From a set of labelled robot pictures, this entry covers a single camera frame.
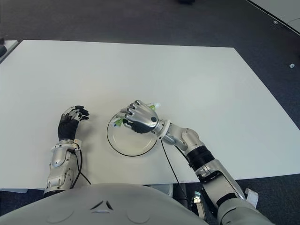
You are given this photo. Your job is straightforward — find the metal bracket under table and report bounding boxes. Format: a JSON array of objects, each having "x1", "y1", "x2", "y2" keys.
[{"x1": 192, "y1": 191, "x2": 205, "y2": 219}]

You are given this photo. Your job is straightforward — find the grey robot torso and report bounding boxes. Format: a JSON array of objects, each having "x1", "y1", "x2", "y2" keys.
[{"x1": 0, "y1": 182, "x2": 209, "y2": 225}]

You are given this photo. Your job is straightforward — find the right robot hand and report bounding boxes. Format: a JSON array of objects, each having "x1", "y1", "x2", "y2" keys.
[{"x1": 119, "y1": 99, "x2": 162, "y2": 135}]

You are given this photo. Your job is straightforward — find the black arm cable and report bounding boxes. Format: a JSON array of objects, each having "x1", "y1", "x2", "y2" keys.
[
  {"x1": 160, "y1": 139, "x2": 188, "y2": 203},
  {"x1": 74, "y1": 150, "x2": 93, "y2": 186}
]

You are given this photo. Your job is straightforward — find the green white toothpaste tube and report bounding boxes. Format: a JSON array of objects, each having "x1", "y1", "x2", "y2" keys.
[{"x1": 113, "y1": 102, "x2": 162, "y2": 128}]

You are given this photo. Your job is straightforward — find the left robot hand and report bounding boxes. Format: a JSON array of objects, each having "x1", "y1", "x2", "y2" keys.
[{"x1": 57, "y1": 105, "x2": 90, "y2": 142}]

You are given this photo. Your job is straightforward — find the white plate black rim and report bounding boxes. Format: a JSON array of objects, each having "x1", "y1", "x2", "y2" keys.
[{"x1": 106, "y1": 113, "x2": 158, "y2": 157}]

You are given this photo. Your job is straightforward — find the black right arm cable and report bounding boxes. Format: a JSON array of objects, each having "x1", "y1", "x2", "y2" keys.
[{"x1": 160, "y1": 139, "x2": 188, "y2": 203}]

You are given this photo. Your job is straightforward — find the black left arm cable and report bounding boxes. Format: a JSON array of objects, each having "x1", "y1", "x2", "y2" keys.
[{"x1": 74, "y1": 150, "x2": 93, "y2": 186}]

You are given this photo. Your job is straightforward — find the white background table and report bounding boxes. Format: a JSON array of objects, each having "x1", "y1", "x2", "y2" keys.
[{"x1": 246, "y1": 0, "x2": 300, "y2": 36}]

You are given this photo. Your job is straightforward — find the grey side table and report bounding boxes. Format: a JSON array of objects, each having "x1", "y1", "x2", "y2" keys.
[{"x1": 0, "y1": 40, "x2": 21, "y2": 64}]

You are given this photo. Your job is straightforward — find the white paper slip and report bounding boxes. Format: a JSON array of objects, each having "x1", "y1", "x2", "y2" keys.
[{"x1": 245, "y1": 188, "x2": 259, "y2": 208}]

